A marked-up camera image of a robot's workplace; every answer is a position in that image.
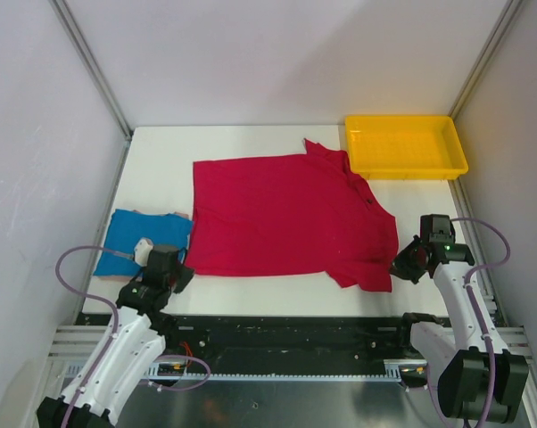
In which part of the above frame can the red polo shirt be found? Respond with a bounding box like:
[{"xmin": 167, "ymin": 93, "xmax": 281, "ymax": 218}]
[{"xmin": 186, "ymin": 140, "xmax": 399, "ymax": 292}]

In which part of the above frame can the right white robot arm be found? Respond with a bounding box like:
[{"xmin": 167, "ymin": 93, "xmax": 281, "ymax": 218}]
[{"xmin": 390, "ymin": 236, "xmax": 529, "ymax": 427}]

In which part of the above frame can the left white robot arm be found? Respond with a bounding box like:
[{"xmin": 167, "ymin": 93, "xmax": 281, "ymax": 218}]
[{"xmin": 36, "ymin": 238, "xmax": 194, "ymax": 427}]

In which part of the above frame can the folded blue t shirt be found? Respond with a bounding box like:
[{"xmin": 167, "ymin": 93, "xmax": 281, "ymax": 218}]
[{"xmin": 93, "ymin": 209, "xmax": 194, "ymax": 278}]

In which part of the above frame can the yellow plastic tray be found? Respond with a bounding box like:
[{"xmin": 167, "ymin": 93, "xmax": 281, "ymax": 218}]
[{"xmin": 344, "ymin": 115, "xmax": 468, "ymax": 180}]

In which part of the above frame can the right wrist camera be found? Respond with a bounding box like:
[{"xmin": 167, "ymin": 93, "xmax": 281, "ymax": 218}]
[{"xmin": 419, "ymin": 214, "xmax": 456, "ymax": 244}]

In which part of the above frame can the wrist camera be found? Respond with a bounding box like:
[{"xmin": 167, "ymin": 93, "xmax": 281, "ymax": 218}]
[
  {"xmin": 133, "ymin": 238, "xmax": 153, "ymax": 268},
  {"xmin": 419, "ymin": 214, "xmax": 456, "ymax": 244}
]

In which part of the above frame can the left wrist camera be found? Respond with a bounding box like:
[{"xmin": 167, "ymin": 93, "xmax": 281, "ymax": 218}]
[{"xmin": 133, "ymin": 238, "xmax": 153, "ymax": 268}]

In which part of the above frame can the grey slotted cable duct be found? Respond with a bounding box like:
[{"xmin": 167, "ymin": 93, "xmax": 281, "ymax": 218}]
[{"xmin": 62, "ymin": 359, "xmax": 430, "ymax": 382}]

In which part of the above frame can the right aluminium frame post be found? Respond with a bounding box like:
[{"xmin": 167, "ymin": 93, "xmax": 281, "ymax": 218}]
[{"xmin": 448, "ymin": 0, "xmax": 527, "ymax": 120}]

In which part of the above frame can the aluminium frame post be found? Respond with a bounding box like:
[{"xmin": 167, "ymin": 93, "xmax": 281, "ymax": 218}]
[
  {"xmin": 49, "ymin": 0, "xmax": 133, "ymax": 141},
  {"xmin": 448, "ymin": 0, "xmax": 527, "ymax": 120}
]

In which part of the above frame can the left aluminium frame post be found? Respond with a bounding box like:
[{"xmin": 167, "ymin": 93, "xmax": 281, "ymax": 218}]
[{"xmin": 49, "ymin": 0, "xmax": 133, "ymax": 141}]

